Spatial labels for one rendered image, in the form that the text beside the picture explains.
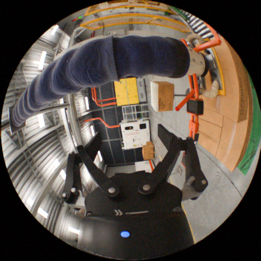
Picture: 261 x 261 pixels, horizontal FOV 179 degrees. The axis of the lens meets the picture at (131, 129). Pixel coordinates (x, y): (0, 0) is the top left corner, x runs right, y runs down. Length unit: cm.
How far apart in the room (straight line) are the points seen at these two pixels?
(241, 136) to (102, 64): 118
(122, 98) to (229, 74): 744
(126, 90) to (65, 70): 736
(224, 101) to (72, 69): 82
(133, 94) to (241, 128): 740
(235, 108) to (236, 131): 48
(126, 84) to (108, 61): 742
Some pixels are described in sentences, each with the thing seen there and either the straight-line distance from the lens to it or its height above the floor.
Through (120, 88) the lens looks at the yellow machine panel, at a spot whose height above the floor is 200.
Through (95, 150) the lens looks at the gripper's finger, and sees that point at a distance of 18.
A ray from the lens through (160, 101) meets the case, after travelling 194.
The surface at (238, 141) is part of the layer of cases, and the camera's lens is 112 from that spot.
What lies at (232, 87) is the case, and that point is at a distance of 69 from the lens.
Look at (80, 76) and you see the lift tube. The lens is 36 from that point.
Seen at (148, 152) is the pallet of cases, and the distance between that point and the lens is 737.
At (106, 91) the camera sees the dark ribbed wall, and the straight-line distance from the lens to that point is 1120.
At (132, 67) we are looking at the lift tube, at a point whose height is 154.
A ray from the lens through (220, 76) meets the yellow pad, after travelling 53.
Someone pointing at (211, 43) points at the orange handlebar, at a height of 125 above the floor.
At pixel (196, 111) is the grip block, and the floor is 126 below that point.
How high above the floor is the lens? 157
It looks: level
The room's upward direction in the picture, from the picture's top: 97 degrees counter-clockwise
